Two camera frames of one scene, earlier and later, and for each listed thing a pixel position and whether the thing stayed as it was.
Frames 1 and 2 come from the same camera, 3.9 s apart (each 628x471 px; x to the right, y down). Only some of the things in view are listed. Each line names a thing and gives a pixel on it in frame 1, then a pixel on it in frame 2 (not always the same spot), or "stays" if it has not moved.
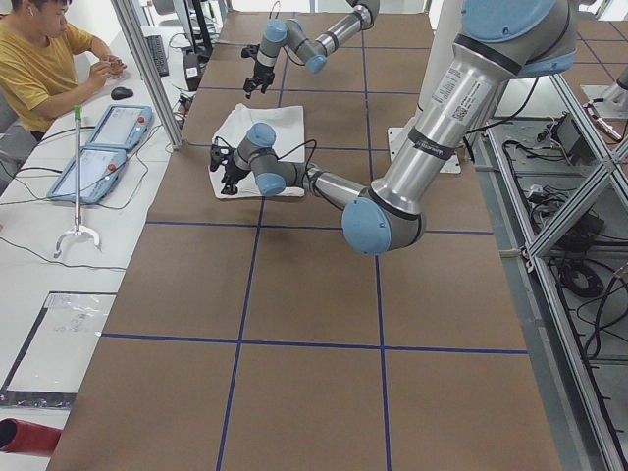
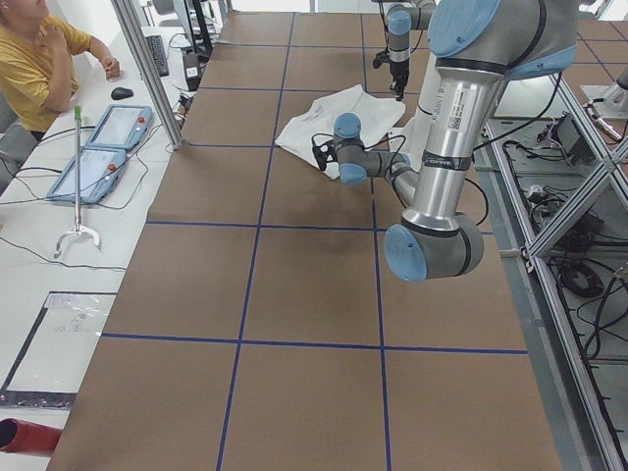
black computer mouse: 121,92 stays
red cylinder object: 21,437 stays
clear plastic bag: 59,349 stays
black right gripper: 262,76 → 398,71
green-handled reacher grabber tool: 78,228 stays
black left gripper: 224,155 → 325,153
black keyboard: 157,48 stays
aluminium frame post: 138,42 stays
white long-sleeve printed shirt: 287,123 → 366,119
